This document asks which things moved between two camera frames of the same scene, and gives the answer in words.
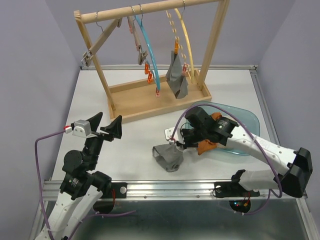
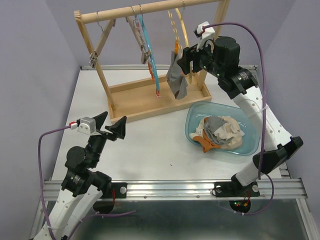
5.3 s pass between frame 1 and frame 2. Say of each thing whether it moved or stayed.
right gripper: moved
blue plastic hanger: moved
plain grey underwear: stayed
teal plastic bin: stayed
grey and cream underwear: moved
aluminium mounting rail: stayed
